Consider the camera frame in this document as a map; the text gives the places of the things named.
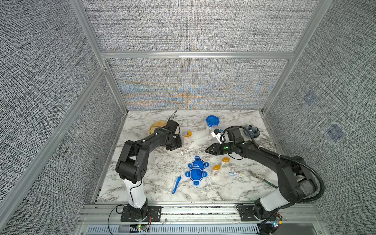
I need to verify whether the yellow bamboo steamer basket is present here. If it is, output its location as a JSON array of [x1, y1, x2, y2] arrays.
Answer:
[[149, 120, 167, 135]]

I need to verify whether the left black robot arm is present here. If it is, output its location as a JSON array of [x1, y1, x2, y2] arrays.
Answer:
[[116, 119, 183, 220]]

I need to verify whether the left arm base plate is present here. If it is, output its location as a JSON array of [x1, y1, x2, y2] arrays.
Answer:
[[120, 205, 162, 222]]

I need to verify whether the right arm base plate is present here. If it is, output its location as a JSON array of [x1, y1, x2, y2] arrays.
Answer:
[[236, 204, 279, 222]]

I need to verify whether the orange cap bottle front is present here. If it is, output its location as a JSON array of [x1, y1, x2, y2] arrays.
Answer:
[[211, 164, 221, 176]]

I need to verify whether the blue lid upper centre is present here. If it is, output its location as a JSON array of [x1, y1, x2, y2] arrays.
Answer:
[[188, 156, 209, 171]]

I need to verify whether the blue toothbrush left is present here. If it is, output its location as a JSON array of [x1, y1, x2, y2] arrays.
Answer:
[[172, 176, 182, 194]]

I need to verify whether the blue lid lower centre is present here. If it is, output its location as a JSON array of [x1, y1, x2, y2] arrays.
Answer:
[[185, 167, 208, 186]]

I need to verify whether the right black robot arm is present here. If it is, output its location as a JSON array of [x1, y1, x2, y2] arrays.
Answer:
[[205, 126, 325, 221]]

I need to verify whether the green handled fork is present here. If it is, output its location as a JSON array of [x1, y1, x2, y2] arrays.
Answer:
[[248, 169, 278, 189]]

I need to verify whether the clear container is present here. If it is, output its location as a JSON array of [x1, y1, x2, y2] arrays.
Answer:
[[206, 124, 218, 136], [181, 130, 192, 148]]

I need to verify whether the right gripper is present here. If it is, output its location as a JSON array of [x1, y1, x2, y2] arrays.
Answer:
[[204, 142, 236, 156]]

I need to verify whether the blue lid back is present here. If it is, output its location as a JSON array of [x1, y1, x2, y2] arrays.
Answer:
[[206, 115, 220, 127]]

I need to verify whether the blue lid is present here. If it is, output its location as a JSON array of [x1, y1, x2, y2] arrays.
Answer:
[[206, 115, 220, 127], [188, 156, 209, 171], [185, 167, 208, 186]]

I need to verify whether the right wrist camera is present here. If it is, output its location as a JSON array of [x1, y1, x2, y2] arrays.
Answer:
[[211, 128, 226, 144]]

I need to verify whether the dark blue bowl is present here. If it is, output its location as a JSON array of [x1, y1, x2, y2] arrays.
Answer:
[[243, 125, 260, 139]]

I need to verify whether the clear container back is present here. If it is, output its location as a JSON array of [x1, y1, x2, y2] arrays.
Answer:
[[206, 124, 218, 136]]

